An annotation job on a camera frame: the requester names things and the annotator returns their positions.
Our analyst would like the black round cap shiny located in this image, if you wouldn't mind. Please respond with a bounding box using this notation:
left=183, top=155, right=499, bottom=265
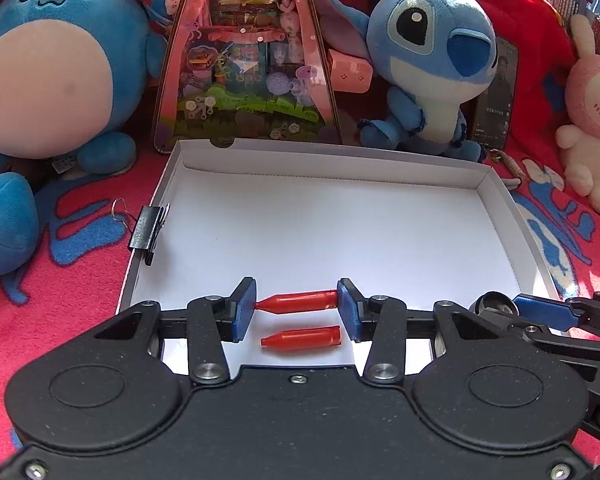
left=469, top=292, right=519, bottom=316

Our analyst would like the red plastic cap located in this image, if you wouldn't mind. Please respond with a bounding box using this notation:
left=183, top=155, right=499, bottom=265
left=260, top=326, right=342, bottom=352
left=254, top=289, right=338, bottom=315

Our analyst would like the white cardboard box tray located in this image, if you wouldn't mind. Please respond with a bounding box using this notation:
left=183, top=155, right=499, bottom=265
left=119, top=140, right=556, bottom=386

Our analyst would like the black binder clip on box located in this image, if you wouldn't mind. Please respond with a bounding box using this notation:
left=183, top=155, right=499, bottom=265
left=110, top=197, right=170, bottom=266

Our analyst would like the red cartoon blanket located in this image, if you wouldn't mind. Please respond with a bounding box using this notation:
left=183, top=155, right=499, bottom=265
left=0, top=0, right=600, bottom=463

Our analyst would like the pink bunny plush toy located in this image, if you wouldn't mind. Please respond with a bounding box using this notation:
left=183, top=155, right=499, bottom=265
left=556, top=14, right=600, bottom=214

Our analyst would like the black smartphone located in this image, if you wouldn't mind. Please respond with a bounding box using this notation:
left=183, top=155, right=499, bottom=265
left=471, top=38, right=518, bottom=150

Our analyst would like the pink triangular diorama box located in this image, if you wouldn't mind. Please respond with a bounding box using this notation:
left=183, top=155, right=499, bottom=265
left=154, top=0, right=372, bottom=153

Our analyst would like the blue Stitch plush toy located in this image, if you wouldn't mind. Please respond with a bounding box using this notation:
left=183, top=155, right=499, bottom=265
left=314, top=0, right=498, bottom=162

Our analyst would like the round blue plush toy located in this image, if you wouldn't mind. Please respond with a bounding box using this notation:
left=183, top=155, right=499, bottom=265
left=0, top=0, right=180, bottom=275

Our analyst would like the grey charging cable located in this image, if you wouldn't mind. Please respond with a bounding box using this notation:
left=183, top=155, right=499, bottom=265
left=486, top=146, right=529, bottom=192

